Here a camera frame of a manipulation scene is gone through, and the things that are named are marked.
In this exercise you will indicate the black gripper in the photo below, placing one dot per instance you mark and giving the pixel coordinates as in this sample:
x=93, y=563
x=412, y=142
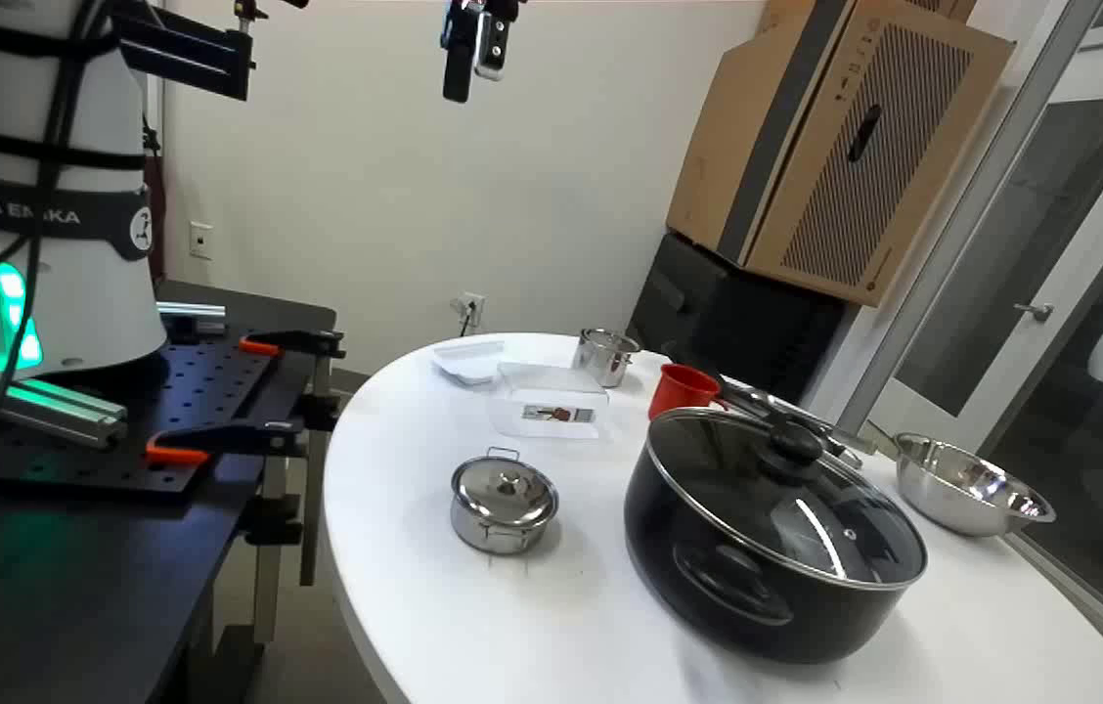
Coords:
x=475, y=41

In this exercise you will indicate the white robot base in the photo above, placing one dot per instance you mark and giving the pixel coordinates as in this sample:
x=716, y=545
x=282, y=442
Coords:
x=76, y=212

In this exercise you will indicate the white plastic tray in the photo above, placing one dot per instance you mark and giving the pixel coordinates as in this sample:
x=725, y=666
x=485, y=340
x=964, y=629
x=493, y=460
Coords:
x=471, y=362

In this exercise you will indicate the small steel cup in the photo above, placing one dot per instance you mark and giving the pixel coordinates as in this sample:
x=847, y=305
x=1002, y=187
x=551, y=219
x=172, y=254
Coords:
x=603, y=354

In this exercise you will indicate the black cabinet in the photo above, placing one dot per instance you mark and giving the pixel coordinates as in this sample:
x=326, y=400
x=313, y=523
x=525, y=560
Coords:
x=702, y=311

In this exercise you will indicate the cardboard box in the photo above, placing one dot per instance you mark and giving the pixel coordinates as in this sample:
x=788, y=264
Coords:
x=830, y=134

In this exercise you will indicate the red cup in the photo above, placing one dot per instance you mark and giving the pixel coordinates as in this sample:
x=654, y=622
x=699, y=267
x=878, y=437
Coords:
x=682, y=386

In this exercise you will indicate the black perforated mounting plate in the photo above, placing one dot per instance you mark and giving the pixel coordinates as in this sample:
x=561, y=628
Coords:
x=145, y=426

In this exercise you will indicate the small steel pot with lid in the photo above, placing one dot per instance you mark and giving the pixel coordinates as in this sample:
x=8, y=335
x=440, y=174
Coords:
x=502, y=507

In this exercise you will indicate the glass pot lid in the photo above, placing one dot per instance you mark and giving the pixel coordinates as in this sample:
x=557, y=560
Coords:
x=776, y=490

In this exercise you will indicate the large black pot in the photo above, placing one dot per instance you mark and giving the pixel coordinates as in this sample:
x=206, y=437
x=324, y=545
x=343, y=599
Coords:
x=745, y=599

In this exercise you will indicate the dark workbench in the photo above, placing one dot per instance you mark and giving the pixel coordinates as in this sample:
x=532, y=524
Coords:
x=137, y=599

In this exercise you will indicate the black camera on mount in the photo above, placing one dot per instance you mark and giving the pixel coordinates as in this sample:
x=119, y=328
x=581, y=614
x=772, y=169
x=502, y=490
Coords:
x=178, y=48

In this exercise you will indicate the white wall switch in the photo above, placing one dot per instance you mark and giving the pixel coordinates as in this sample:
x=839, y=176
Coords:
x=201, y=241

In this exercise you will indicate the orange handled clamp rear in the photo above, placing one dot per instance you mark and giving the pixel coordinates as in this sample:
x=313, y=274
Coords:
x=305, y=340

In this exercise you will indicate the orange handled clamp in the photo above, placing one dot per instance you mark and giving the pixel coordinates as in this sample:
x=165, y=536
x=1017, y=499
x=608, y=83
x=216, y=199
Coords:
x=199, y=447
x=305, y=340

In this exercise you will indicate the orange handled clamp front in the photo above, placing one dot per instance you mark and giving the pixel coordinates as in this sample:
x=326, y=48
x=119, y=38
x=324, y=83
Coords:
x=199, y=447

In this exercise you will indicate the aluminium rail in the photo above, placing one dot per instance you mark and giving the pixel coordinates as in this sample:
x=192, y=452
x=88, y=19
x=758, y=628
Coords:
x=51, y=407

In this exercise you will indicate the steel pan with handle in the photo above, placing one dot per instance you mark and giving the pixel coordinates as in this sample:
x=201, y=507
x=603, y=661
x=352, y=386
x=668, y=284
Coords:
x=964, y=490

